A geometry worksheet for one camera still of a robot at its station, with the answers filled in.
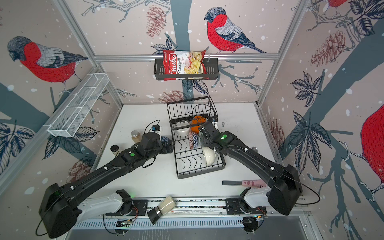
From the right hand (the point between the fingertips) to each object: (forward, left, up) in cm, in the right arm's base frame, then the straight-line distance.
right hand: (208, 139), depth 81 cm
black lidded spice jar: (-5, +55, -5) cm, 55 cm away
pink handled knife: (-18, -28, -15) cm, 36 cm away
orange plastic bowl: (+5, +6, +9) cm, 12 cm away
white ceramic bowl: (+2, +14, +8) cm, 16 cm away
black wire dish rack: (-3, +9, -14) cm, 17 cm away
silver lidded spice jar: (+4, +45, -5) cm, 45 cm away
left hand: (-4, +21, +2) cm, 22 cm away
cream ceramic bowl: (-6, -1, -6) cm, 9 cm away
